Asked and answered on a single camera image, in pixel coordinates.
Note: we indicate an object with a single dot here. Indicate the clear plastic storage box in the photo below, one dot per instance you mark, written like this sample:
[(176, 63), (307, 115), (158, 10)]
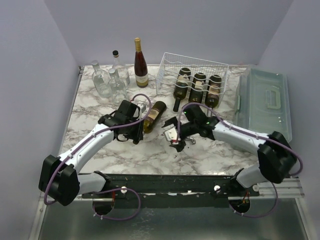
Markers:
[(262, 102)]

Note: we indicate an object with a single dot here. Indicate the clear bottle dark cork stopper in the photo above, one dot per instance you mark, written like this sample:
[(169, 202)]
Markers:
[(121, 68)]

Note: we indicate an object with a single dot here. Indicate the aluminium extrusion rail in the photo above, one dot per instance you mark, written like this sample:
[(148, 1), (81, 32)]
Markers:
[(282, 187)]

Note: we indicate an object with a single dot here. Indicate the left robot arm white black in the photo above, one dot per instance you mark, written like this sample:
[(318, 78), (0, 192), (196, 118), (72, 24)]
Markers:
[(75, 162)]

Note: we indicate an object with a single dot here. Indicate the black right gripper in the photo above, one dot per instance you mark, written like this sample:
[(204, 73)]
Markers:
[(180, 135)]

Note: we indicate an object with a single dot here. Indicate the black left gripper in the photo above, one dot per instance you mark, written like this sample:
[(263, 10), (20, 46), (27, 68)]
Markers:
[(138, 134)]

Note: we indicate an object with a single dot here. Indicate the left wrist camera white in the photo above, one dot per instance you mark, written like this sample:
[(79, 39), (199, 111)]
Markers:
[(137, 109)]

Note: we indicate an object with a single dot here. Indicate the dark bottle black neck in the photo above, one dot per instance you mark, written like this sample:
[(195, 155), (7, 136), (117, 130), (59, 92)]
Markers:
[(181, 87), (197, 88)]

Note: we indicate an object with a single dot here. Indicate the red wine bottle gold cap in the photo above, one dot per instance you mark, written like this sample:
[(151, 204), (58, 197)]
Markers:
[(140, 66)]

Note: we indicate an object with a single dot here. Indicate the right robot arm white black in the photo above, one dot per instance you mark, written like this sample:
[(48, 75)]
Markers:
[(275, 156)]

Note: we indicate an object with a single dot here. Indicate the clear bottle silver stopper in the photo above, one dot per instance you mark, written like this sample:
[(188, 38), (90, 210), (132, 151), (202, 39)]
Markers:
[(101, 80), (117, 86)]

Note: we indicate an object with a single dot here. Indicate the green bottle silver neck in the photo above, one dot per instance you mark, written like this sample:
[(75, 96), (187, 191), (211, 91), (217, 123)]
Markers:
[(212, 96), (154, 116)]

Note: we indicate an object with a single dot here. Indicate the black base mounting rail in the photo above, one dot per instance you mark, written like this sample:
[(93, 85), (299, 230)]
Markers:
[(167, 202)]

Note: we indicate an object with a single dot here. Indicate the chrome faucet with white fitting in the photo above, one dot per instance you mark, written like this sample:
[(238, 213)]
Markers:
[(191, 140)]

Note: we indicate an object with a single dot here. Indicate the white wire wine rack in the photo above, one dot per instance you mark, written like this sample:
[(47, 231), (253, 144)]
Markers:
[(171, 64)]

